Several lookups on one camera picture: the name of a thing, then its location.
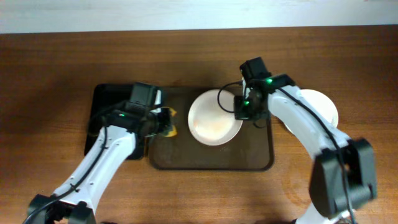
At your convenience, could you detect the yellow sponge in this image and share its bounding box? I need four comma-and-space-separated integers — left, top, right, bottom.
162, 107, 177, 138

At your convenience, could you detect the black plastic tray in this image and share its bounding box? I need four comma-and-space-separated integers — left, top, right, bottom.
83, 84, 134, 155

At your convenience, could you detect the brown plastic tray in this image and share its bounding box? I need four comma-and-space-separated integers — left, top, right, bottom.
146, 86, 274, 171

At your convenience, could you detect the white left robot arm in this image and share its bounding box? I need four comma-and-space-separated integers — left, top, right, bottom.
24, 82, 176, 223

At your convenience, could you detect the cream plate with ketchup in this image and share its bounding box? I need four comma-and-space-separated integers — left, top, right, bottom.
300, 89, 339, 128

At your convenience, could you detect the pink plate with ketchup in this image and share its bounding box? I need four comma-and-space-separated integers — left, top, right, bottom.
187, 89, 243, 146

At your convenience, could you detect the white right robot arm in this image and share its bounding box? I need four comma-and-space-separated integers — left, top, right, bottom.
234, 57, 377, 223

